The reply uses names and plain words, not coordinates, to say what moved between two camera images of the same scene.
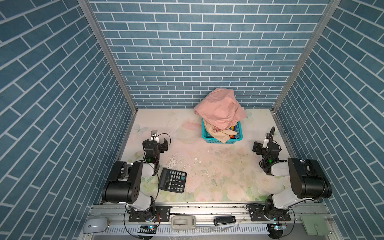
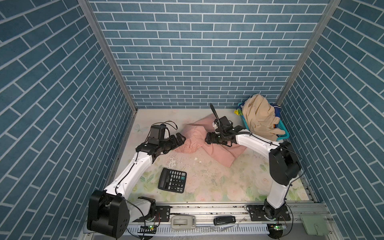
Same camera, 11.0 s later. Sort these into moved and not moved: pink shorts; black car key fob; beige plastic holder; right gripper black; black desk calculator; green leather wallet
Moved: pink shorts; right gripper black
Not moved: black car key fob; green leather wallet; black desk calculator; beige plastic holder
